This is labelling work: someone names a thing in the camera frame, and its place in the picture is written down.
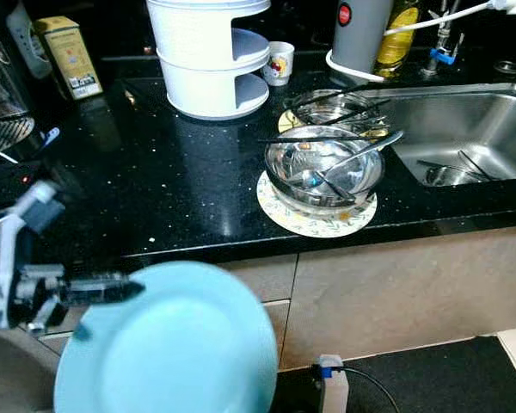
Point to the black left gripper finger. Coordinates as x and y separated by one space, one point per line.
103 289

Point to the light blue round plate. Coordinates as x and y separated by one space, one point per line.
172 344

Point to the black power strip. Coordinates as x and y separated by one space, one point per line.
4 185

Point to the chrome and black appliance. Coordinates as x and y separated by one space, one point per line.
4 95

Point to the floral rimmed white plate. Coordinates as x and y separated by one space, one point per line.
314 225

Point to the large steel bowl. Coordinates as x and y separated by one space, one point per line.
292 163

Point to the yellow tea box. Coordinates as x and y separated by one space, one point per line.
70 56

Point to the pale yellow plate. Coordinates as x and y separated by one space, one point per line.
286 120

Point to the white tiered plastic rack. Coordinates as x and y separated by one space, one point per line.
206 60

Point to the black chopstick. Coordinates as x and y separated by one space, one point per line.
476 165
310 138

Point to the small white printed cup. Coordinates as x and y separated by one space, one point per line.
279 64

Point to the beige cabinet front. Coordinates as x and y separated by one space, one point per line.
396 284

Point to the long steel spoon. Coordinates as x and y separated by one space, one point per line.
374 148

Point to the black floor mat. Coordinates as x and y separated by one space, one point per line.
447 379

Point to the grey cylindrical appliance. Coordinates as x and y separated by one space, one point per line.
359 34

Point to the yellow oil bottle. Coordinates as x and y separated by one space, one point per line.
400 43

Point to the stainless steel sink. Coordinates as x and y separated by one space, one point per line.
464 120

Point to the steel faucet with blue clip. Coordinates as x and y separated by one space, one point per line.
445 56

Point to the small round metal cap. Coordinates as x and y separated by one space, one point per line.
507 67

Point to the white power plug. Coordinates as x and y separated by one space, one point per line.
514 4

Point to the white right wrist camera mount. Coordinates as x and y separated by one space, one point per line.
334 387

